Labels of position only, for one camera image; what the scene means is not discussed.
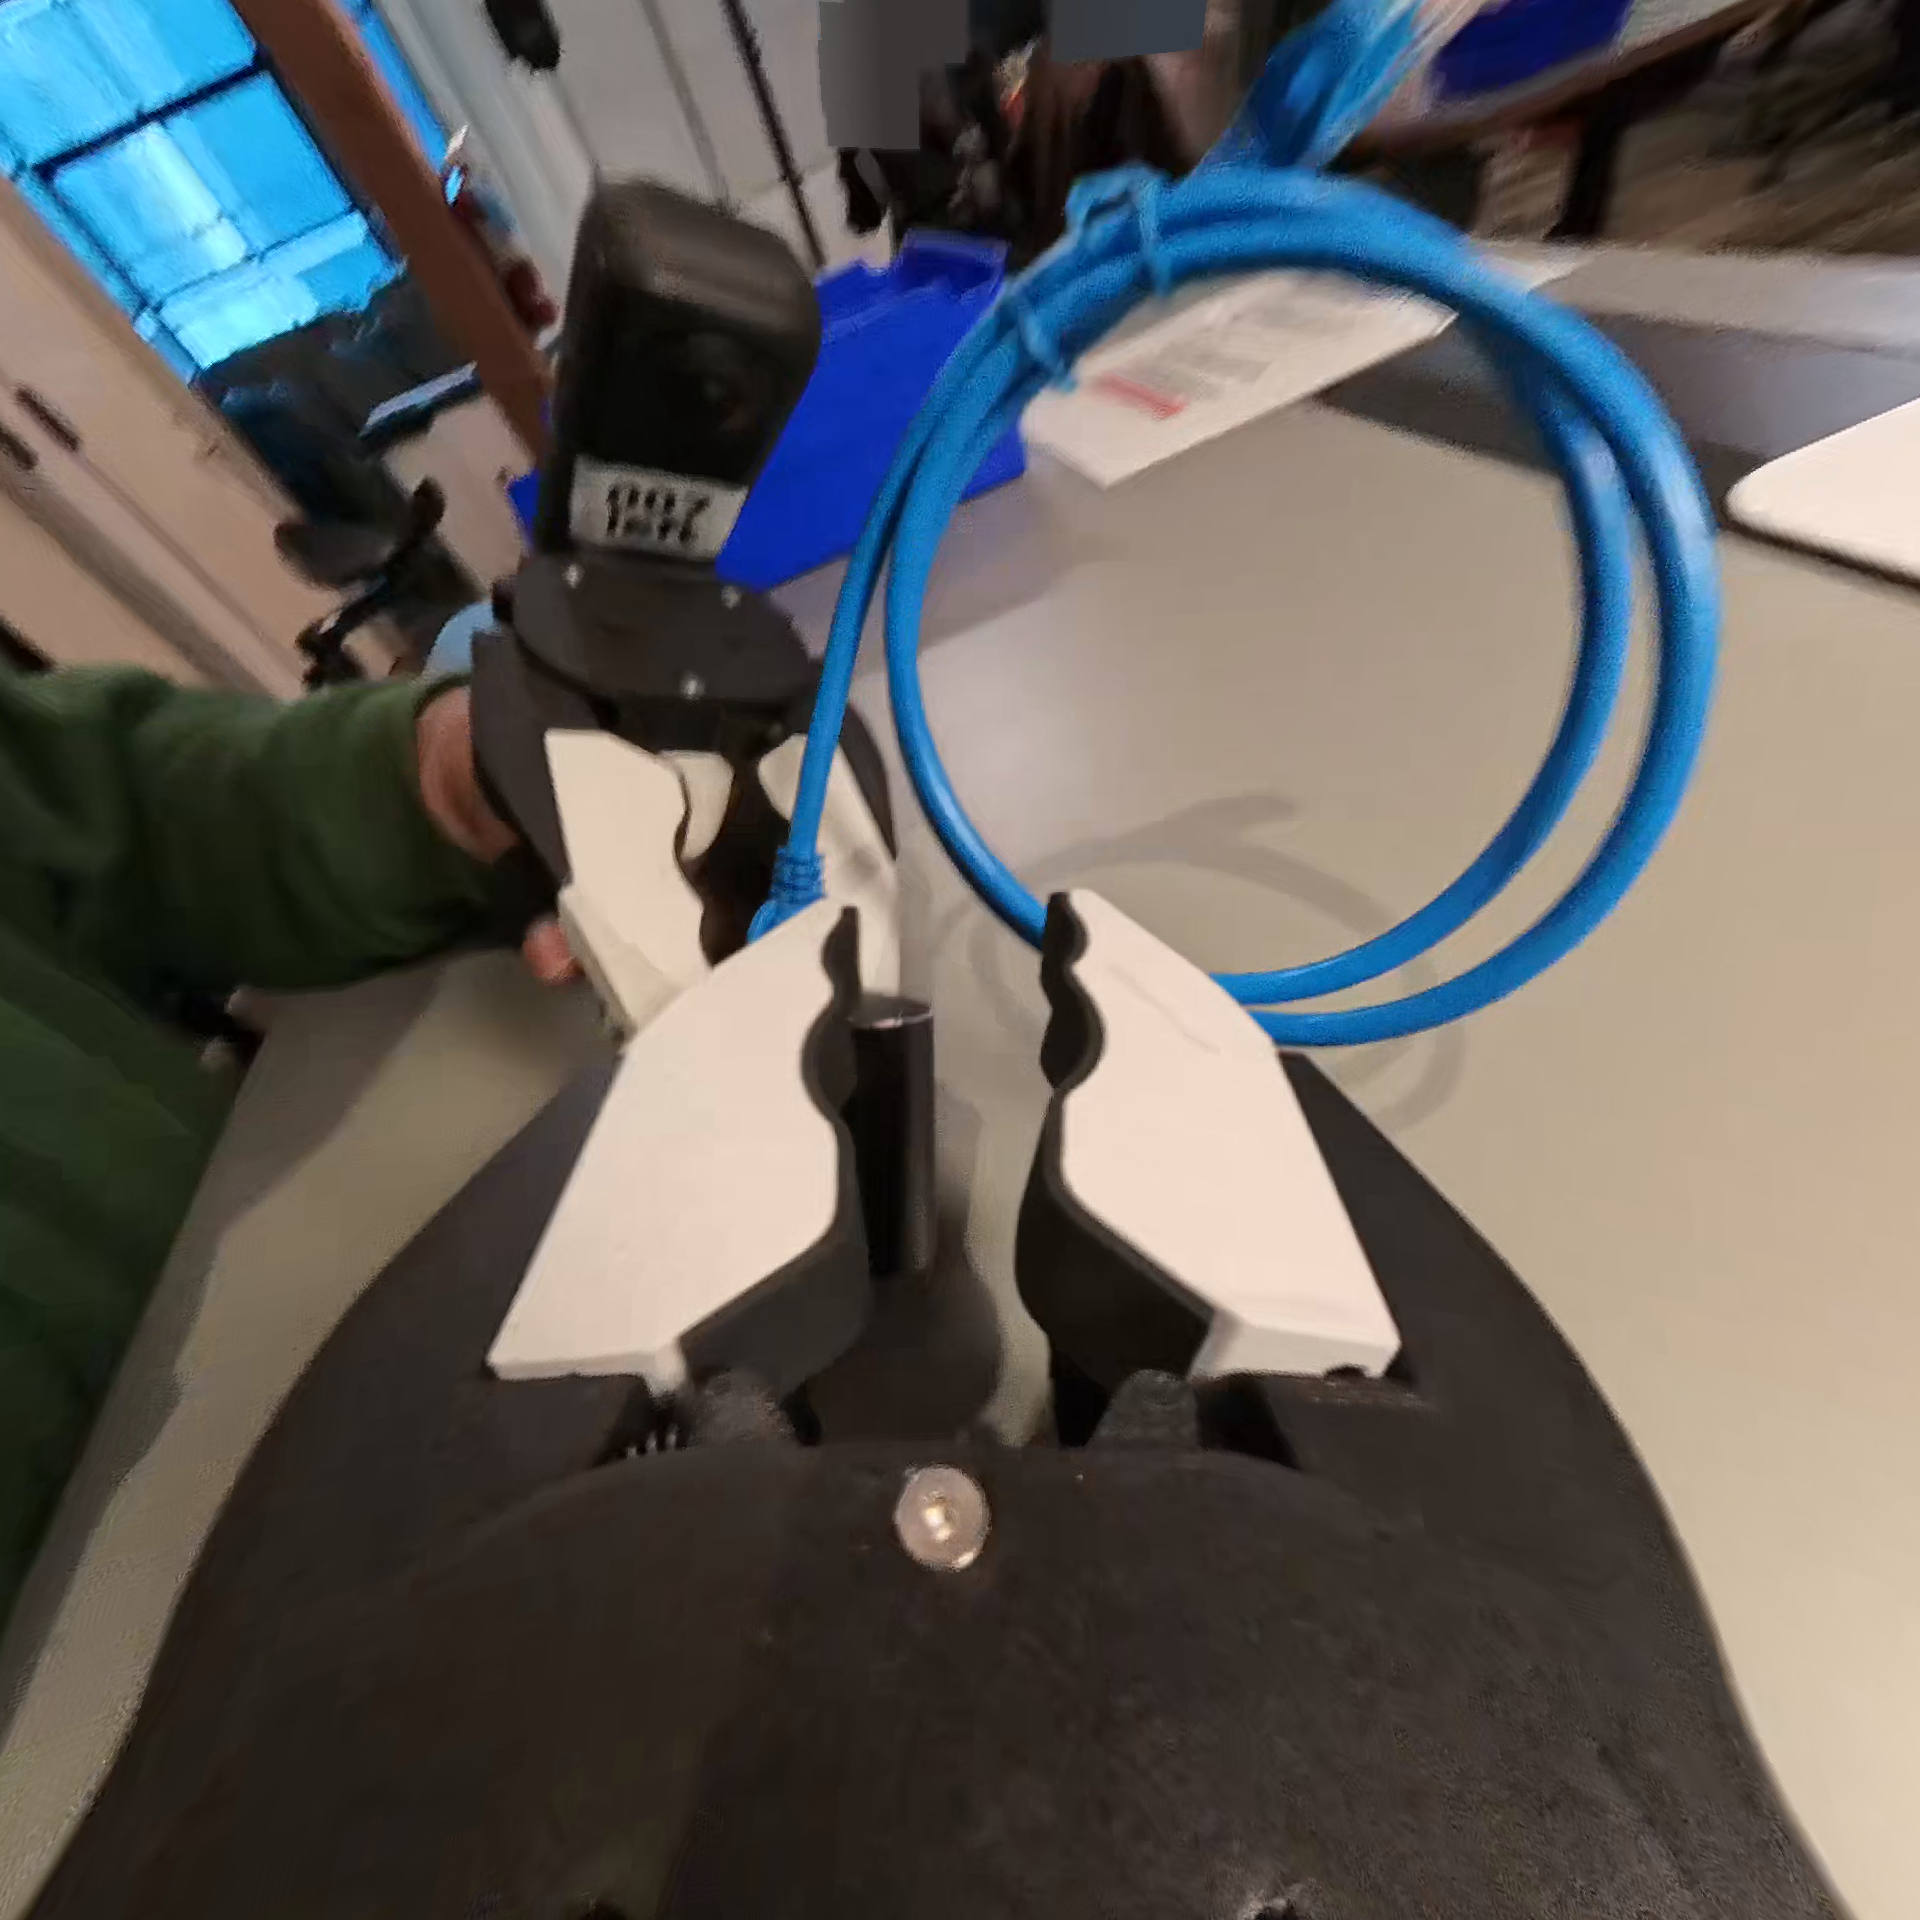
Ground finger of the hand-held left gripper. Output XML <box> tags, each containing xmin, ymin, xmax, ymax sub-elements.
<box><xmin>754</xmin><ymin>735</ymin><xmax>905</xmax><ymax>1001</ymax></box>
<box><xmin>543</xmin><ymin>728</ymin><xmax>721</xmax><ymax>1040</ymax></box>

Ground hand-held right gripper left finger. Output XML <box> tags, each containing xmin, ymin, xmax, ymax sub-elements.
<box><xmin>481</xmin><ymin>900</ymin><xmax>879</xmax><ymax>1388</ymax></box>

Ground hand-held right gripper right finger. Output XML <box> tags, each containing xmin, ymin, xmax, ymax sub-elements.
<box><xmin>1017</xmin><ymin>891</ymin><xmax>1404</xmax><ymax>1396</ymax></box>

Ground black ethernet port adapter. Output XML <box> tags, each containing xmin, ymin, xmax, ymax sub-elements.
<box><xmin>844</xmin><ymin>1006</ymin><xmax>942</xmax><ymax>1280</ymax></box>

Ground blue ethernet cable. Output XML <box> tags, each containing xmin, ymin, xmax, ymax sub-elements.
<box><xmin>744</xmin><ymin>0</ymin><xmax>1722</xmax><ymax>1051</ymax></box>

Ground person's left forearm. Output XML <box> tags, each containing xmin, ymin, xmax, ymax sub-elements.
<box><xmin>0</xmin><ymin>661</ymin><xmax>496</xmax><ymax>993</ymax></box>

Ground person's left hand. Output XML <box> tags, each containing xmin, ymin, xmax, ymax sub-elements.
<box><xmin>419</xmin><ymin>683</ymin><xmax>588</xmax><ymax>989</ymax></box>

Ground black office chair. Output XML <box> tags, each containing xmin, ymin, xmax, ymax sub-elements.
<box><xmin>277</xmin><ymin>480</ymin><xmax>451</xmax><ymax>694</ymax></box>

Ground printed paper sheet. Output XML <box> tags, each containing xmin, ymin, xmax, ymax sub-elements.
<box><xmin>1019</xmin><ymin>246</ymin><xmax>1594</xmax><ymax>487</ymax></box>

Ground wooden support post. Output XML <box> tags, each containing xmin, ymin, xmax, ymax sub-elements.
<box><xmin>232</xmin><ymin>0</ymin><xmax>557</xmax><ymax>451</ymax></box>

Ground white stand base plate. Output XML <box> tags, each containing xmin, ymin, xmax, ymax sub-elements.
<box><xmin>1726</xmin><ymin>396</ymin><xmax>1920</xmax><ymax>587</ymax></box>

